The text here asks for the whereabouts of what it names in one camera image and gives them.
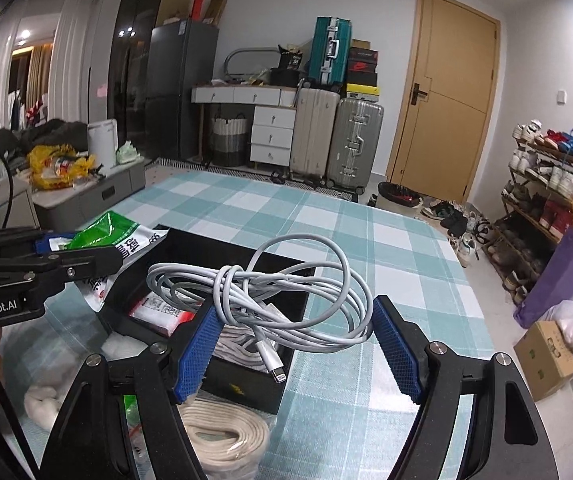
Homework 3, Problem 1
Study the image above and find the green white packet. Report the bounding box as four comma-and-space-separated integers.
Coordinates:
51, 210, 169, 312

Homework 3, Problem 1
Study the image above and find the white plush sock toy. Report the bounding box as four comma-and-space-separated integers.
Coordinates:
24, 385, 64, 432

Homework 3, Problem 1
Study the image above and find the red white tissue packet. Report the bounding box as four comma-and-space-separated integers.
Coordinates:
129, 292, 194, 337

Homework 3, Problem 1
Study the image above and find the cream rope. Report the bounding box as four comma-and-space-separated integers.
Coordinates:
176, 398, 272, 480

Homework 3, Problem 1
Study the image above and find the white charging cable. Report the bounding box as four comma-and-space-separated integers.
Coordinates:
145, 233, 375, 386

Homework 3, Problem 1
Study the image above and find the white foam wrap piece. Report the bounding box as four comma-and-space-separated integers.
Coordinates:
101, 333, 145, 361

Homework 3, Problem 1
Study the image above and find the grey tv cabinet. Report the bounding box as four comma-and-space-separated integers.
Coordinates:
32, 157, 145, 232

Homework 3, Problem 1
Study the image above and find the yellow plastic bag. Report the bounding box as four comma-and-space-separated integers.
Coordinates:
27, 144, 96, 191

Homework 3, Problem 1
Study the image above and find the cardboard box on floor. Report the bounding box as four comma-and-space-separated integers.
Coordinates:
514, 321, 573, 402

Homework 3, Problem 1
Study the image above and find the white air purifier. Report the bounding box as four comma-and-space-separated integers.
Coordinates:
87, 119, 118, 169

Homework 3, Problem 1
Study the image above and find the teal plaid tablecloth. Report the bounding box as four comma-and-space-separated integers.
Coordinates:
1, 168, 498, 480

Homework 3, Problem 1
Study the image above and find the black open storage box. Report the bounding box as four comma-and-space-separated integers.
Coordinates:
98, 223, 318, 416

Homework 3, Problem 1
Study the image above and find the purple bag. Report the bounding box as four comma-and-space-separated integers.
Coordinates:
514, 228, 573, 330

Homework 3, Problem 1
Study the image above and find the woven laundry basket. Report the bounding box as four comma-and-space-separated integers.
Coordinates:
209, 114, 248, 167

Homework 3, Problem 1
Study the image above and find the black refrigerator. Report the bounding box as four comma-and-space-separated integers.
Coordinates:
144, 18, 219, 160

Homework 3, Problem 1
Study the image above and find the white drawer desk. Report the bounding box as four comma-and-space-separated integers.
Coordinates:
192, 84, 297, 168

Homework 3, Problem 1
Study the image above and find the wooden shoe rack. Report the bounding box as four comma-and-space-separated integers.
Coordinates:
484, 119, 573, 307

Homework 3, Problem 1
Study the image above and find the dark glass cabinet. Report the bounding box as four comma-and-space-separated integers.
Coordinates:
105, 0, 198, 162

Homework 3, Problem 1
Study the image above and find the beige suitcase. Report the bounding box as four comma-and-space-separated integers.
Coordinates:
289, 88, 339, 179

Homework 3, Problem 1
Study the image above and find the silver aluminium suitcase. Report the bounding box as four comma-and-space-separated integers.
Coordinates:
326, 98, 384, 195

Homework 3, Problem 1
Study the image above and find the teal suitcase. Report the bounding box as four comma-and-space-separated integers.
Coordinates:
307, 16, 352, 87

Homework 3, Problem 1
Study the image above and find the stack of shoe boxes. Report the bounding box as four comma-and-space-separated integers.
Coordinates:
345, 39, 379, 103

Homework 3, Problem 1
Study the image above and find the wooden door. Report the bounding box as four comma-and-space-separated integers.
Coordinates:
386, 0, 501, 204

